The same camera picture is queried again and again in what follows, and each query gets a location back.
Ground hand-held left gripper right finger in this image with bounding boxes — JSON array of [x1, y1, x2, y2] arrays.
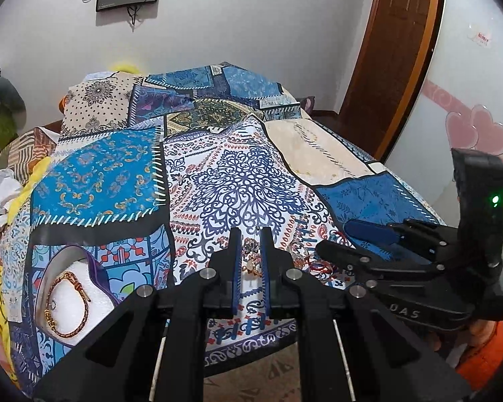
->
[[259, 226, 471, 402]]

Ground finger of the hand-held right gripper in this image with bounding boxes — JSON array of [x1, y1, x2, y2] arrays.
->
[[344, 218, 460, 265], [316, 239, 442, 290]]

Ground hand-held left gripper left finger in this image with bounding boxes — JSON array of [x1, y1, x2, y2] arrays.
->
[[34, 227, 244, 402]]

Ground charm bracelet with stones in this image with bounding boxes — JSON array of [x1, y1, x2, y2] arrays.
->
[[241, 238, 263, 279]]

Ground red bangle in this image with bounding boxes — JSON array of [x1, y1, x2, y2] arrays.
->
[[307, 259, 335, 279]]

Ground gold chain bracelet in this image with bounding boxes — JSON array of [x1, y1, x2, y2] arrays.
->
[[290, 245, 315, 271]]

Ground gold brown beaded bracelet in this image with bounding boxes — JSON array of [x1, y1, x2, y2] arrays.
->
[[44, 271, 93, 338]]

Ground purple heart-shaped jewelry box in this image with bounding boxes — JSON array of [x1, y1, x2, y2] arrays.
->
[[34, 245, 122, 349]]

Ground person's right forearm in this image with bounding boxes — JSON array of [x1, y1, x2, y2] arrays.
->
[[455, 317, 503, 387]]

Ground blue patchwork printed blanket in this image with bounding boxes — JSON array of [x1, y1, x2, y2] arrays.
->
[[0, 63, 449, 398]]

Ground beige patterned bedsheet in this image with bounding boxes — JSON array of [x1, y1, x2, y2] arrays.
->
[[202, 331, 303, 402]]

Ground white wardrobe door pink hearts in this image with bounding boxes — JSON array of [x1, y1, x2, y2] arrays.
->
[[383, 0, 503, 269]]

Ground brown wooden door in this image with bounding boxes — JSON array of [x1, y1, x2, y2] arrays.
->
[[337, 0, 447, 162]]

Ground small red white sticker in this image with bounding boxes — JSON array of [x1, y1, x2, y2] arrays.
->
[[469, 25, 496, 49]]

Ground orange striped cloth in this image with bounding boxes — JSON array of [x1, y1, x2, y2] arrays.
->
[[7, 127, 60, 179]]

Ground white cloth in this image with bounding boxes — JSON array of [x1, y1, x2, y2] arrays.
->
[[0, 169, 26, 239]]

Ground grey green pillow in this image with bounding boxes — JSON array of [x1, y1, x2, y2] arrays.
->
[[0, 76, 26, 135]]

